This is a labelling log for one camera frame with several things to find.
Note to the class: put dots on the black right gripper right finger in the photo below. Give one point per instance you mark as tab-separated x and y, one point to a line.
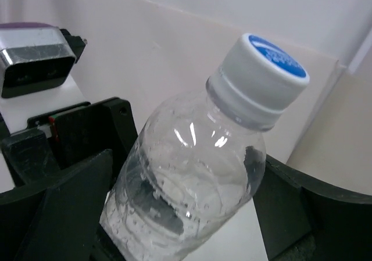
304	218

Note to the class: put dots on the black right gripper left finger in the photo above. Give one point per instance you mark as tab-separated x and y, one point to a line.
56	217

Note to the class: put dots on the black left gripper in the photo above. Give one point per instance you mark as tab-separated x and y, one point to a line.
58	139

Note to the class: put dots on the clear white cap bottle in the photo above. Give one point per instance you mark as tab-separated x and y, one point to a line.
201	155

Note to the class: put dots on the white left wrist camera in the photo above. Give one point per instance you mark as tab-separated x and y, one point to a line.
36	57

